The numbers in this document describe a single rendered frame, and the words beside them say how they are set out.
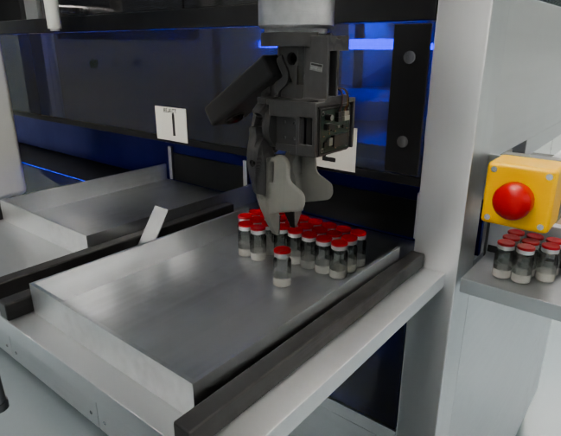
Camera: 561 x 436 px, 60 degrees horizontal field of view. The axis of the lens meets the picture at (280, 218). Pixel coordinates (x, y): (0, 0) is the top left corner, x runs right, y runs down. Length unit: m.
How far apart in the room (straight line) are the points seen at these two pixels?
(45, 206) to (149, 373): 0.57
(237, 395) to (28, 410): 1.59
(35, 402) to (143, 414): 1.56
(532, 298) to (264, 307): 0.31
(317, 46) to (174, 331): 0.31
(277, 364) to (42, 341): 0.24
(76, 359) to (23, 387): 1.57
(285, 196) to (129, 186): 0.57
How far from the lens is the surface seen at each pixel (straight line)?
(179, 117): 0.90
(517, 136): 0.80
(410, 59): 0.63
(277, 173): 0.52
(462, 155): 0.61
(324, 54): 0.48
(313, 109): 0.47
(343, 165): 0.68
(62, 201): 0.97
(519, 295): 0.64
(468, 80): 0.60
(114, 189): 1.02
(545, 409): 1.98
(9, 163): 1.35
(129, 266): 0.64
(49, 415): 1.91
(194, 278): 0.62
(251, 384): 0.41
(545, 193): 0.59
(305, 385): 0.44
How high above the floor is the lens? 1.15
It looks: 19 degrees down
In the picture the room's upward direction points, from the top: straight up
